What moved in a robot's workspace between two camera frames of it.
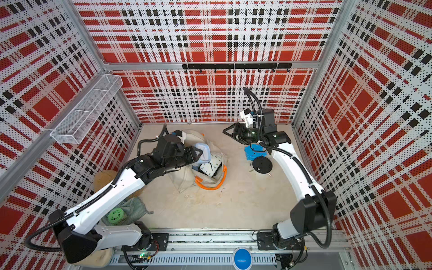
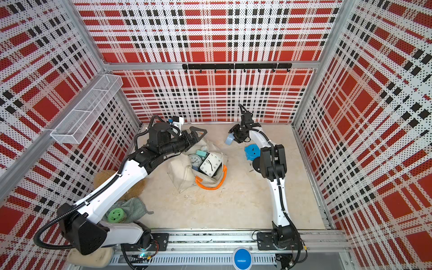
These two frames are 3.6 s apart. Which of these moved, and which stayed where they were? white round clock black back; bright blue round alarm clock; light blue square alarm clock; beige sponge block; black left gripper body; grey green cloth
Moved: light blue square alarm clock; black left gripper body
Stayed: beige sponge block; white round clock black back; grey green cloth; bright blue round alarm clock
